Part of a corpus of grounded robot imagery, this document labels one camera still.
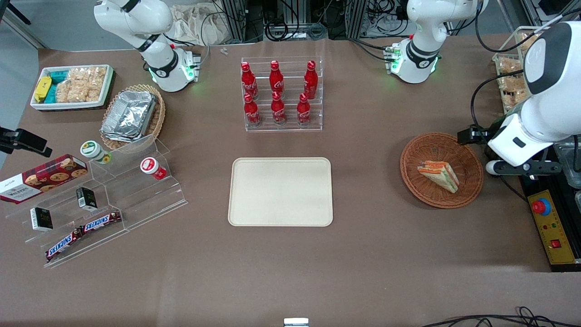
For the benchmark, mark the round brown wicker basket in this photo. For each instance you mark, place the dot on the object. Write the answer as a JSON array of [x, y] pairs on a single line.
[[467, 159]]

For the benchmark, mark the triangular sandwich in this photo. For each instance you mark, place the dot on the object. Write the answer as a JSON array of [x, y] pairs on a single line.
[[439, 175]]

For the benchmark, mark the green lid cup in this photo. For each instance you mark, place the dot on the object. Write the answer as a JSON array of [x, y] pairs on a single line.
[[93, 150]]

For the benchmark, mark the white rectangular snack bin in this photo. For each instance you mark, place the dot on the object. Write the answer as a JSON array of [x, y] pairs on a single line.
[[109, 79]]

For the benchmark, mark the oval light wicker basket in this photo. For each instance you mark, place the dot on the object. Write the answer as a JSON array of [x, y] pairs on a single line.
[[159, 116]]

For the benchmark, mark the clear bag of crackers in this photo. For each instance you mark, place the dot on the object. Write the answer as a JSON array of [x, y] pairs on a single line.
[[515, 100], [510, 84], [529, 38], [509, 67]]

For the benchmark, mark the silver foil container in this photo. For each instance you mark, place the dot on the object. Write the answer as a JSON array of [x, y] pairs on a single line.
[[129, 116]]

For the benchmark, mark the clear rice cracker bag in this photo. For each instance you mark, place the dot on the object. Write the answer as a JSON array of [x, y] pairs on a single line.
[[91, 79], [66, 93]]

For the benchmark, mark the small silver white device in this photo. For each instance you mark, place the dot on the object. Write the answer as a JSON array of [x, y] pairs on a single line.
[[296, 322]]

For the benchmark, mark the clear acrylic bottle rack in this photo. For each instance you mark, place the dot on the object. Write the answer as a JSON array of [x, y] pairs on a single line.
[[290, 127]]

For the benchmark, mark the clear acrylic stepped display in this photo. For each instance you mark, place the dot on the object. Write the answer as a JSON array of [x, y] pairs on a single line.
[[136, 200]]

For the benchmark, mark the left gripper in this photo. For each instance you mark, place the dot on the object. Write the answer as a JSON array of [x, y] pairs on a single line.
[[480, 135]]

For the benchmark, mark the beige crumpled cloth bag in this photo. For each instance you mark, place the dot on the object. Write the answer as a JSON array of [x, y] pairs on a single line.
[[195, 22]]

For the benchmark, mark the red cola bottle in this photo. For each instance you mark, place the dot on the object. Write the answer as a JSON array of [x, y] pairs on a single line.
[[276, 79], [311, 81], [248, 81], [303, 111], [252, 111], [278, 109]]

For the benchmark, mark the steel food pan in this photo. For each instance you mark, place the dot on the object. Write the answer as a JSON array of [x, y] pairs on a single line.
[[567, 168]]

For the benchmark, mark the red lid cup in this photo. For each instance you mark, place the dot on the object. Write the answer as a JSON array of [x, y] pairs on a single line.
[[150, 166]]

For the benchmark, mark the teal snack pack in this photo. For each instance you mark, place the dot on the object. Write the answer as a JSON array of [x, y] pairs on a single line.
[[51, 94], [59, 76]]

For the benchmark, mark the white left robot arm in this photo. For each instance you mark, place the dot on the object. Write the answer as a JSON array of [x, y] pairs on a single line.
[[556, 109]]

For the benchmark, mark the brown snickers bar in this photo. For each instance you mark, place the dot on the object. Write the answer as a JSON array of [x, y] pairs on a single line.
[[63, 245], [100, 221]]

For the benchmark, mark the black appliance base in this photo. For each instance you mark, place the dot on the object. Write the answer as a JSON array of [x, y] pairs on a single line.
[[526, 186]]

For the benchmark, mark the yellow emergency stop box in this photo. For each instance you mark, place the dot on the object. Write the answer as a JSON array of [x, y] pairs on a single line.
[[556, 231]]

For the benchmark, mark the red tartan cookie box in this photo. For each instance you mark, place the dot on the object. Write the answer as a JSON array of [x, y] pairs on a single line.
[[43, 178]]

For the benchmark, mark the beige rectangular tray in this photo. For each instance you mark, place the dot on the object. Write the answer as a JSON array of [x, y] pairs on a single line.
[[280, 190]]

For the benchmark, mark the small black box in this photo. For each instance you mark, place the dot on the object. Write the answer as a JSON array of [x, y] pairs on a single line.
[[41, 219], [86, 198]]

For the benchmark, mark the yellow snack pack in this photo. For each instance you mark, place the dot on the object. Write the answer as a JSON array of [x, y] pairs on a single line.
[[42, 88]]

